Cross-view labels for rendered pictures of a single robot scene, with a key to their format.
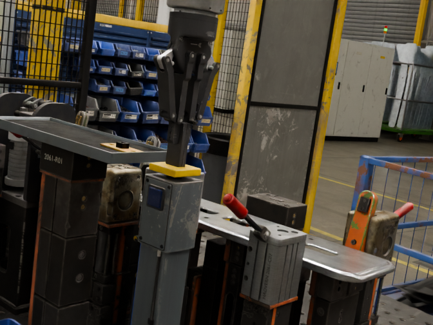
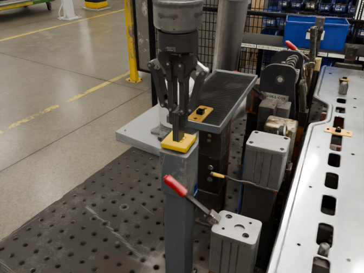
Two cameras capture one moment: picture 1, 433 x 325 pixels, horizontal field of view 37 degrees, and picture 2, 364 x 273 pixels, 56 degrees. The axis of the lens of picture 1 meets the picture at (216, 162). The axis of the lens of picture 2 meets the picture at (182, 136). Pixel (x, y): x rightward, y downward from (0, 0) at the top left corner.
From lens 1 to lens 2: 104 cm
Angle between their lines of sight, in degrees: 72
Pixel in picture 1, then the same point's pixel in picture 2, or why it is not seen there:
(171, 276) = (170, 206)
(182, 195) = (167, 161)
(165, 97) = (158, 90)
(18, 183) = not seen: hidden behind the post
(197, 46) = (177, 56)
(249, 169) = not seen: outside the picture
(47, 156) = not seen: hidden behind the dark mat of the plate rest
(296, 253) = (238, 252)
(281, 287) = (221, 266)
